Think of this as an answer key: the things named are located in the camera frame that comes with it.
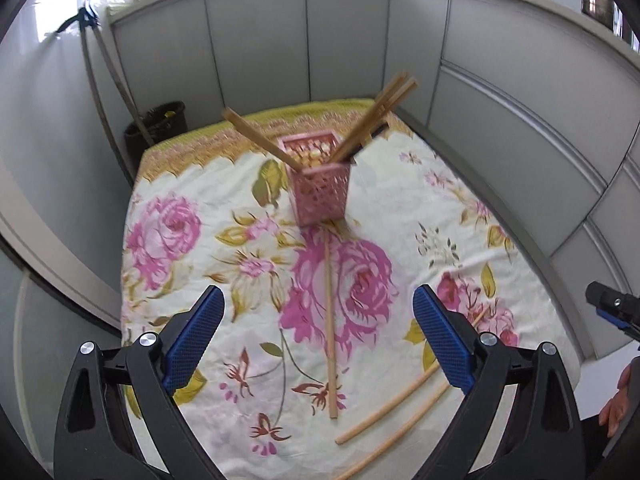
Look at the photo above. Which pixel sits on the floral tablecloth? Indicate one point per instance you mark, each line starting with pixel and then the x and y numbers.
pixel 209 208

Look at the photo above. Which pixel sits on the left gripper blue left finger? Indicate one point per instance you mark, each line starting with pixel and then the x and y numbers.
pixel 93 436

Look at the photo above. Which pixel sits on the pink perforated utensil holder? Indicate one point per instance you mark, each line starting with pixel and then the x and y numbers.
pixel 319 192

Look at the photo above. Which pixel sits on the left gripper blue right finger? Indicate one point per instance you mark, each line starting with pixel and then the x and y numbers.
pixel 543 434

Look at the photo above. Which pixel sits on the black trash bin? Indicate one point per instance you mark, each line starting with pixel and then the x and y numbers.
pixel 162 123

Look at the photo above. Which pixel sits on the person's hand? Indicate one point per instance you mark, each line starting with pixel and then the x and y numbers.
pixel 613 413

